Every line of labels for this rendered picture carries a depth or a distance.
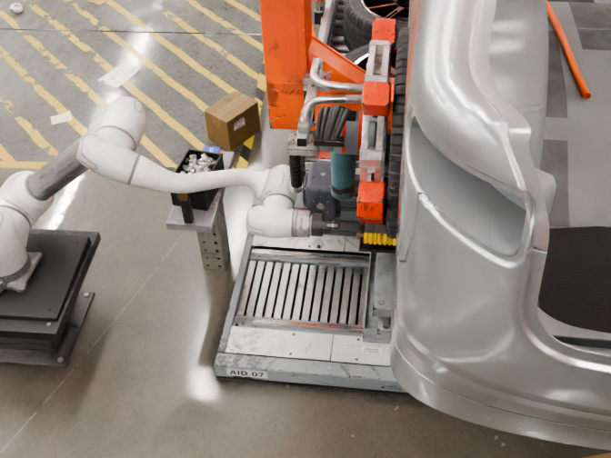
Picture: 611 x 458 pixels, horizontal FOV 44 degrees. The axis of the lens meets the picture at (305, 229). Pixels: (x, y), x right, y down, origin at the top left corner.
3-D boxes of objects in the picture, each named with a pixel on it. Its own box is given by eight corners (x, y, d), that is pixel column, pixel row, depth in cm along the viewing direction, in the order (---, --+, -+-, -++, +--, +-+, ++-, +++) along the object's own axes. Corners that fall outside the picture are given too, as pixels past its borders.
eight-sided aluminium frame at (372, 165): (377, 254, 243) (384, 114, 205) (357, 253, 244) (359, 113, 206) (386, 148, 281) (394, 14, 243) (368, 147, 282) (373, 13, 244)
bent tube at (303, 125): (364, 136, 222) (364, 106, 214) (297, 134, 224) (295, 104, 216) (367, 102, 234) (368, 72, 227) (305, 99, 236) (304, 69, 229)
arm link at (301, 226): (291, 237, 242) (309, 238, 241) (293, 208, 242) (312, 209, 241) (295, 237, 251) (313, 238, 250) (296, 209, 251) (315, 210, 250)
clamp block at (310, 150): (318, 157, 228) (317, 143, 224) (288, 155, 229) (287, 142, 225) (320, 146, 232) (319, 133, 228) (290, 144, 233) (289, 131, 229)
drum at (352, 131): (384, 165, 243) (385, 129, 233) (317, 162, 245) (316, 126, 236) (386, 138, 253) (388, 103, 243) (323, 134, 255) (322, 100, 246)
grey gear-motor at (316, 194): (406, 253, 311) (411, 189, 287) (304, 247, 316) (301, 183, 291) (407, 224, 324) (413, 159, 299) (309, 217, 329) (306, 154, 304)
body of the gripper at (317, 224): (312, 235, 250) (340, 237, 249) (309, 235, 241) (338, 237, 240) (314, 213, 250) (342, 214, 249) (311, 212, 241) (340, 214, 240)
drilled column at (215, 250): (225, 271, 319) (214, 195, 290) (203, 269, 320) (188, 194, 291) (230, 253, 326) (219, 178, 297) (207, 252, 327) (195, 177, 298)
